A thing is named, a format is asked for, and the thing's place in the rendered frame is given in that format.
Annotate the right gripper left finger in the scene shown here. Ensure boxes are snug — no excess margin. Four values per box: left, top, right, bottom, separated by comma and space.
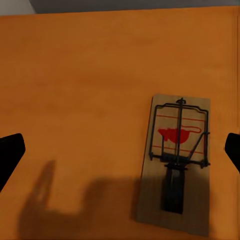
0, 133, 26, 192

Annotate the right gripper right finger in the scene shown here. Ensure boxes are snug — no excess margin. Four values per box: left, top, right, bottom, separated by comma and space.
224, 132, 240, 172

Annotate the mousetrap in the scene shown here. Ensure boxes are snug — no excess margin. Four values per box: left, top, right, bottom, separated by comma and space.
136, 93, 211, 238

